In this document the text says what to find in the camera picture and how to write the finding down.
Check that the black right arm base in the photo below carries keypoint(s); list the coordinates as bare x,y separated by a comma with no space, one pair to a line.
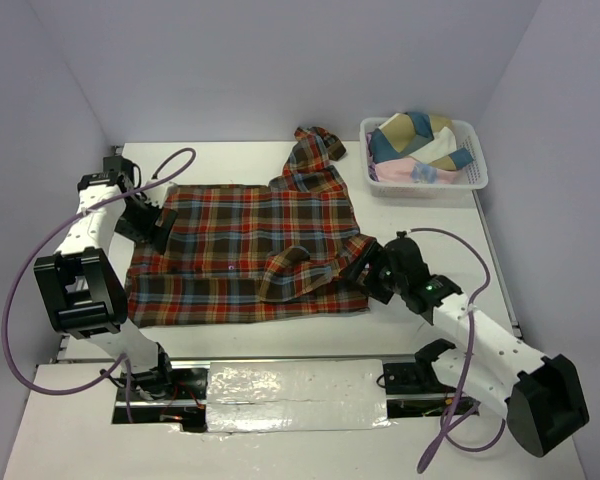
412,390

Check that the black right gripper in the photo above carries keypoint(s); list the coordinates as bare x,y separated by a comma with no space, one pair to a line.
375,255

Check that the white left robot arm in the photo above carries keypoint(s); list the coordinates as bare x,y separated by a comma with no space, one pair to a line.
81,292

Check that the red plaid long sleeve shirt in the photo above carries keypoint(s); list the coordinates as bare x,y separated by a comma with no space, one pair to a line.
255,253

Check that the pink folded shirt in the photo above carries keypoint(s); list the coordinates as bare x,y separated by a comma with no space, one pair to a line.
408,170

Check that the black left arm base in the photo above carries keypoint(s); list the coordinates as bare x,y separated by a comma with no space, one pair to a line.
163,395

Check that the white plastic laundry basket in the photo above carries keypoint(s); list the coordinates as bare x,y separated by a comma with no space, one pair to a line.
473,177

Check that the blue tan patchwork shirt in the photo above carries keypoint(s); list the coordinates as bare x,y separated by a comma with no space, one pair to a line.
427,139

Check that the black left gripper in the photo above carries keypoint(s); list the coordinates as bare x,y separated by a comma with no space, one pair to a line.
151,233

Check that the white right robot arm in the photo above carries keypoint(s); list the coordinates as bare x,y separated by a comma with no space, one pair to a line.
539,398

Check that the white foil covered board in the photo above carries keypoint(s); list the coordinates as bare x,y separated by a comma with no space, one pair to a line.
294,396

